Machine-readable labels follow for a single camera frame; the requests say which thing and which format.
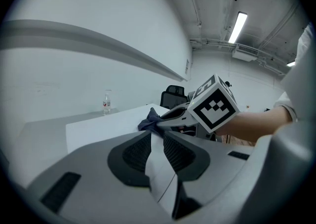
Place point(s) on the person's right forearm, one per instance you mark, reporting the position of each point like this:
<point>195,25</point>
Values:
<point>251,125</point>

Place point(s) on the clear plastic water bottle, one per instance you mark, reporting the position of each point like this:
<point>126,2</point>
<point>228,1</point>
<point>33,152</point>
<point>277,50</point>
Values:
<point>106,105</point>

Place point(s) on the white wall notice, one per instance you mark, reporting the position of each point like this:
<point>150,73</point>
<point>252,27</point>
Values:
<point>186,66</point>

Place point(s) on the person's white sleeve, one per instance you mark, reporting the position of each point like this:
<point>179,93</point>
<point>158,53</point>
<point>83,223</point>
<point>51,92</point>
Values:
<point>300,82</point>

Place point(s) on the dark blue cloth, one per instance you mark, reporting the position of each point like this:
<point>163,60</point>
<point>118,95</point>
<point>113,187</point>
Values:
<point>148,122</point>

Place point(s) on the white air conditioner unit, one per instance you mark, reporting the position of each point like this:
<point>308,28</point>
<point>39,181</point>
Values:
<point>245,53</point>

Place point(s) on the small ceiling light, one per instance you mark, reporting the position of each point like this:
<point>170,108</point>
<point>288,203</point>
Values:
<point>291,63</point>

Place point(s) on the white ceiling pipes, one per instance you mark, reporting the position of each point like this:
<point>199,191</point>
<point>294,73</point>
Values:
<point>214,42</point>

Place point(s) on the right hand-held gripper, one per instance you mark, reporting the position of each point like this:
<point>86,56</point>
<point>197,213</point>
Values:
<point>213,109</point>

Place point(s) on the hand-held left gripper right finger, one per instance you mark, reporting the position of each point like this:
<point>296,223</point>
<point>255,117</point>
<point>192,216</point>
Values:
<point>212,168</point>

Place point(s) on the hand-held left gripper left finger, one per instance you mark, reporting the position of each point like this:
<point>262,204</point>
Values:
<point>93,193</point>

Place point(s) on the long ceiling light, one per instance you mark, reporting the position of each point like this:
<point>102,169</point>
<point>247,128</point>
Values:
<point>237,27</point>

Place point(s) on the black office chair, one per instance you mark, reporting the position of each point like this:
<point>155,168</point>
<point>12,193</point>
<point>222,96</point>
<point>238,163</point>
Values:
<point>172,97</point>

